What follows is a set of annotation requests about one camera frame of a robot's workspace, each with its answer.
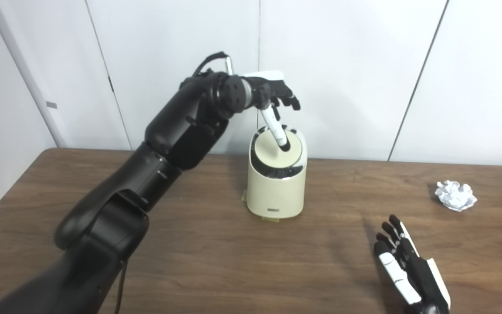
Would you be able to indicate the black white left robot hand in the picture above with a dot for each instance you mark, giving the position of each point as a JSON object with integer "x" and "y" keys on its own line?
{"x": 273, "y": 87}

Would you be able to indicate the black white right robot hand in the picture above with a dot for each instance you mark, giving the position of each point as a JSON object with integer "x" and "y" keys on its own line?
{"x": 425, "y": 279}

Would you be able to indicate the round cream bin lid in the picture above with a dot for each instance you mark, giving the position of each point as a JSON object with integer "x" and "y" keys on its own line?
{"x": 268, "y": 152}

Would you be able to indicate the white paper ball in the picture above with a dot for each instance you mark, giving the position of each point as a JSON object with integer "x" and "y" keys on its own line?
{"x": 456, "y": 195}

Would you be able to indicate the cream-colored desktop bin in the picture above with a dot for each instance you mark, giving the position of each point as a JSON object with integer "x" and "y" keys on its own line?
{"x": 275, "y": 192}

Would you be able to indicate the small gray wall label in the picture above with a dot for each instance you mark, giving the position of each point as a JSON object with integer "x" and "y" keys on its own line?
{"x": 52, "y": 104}

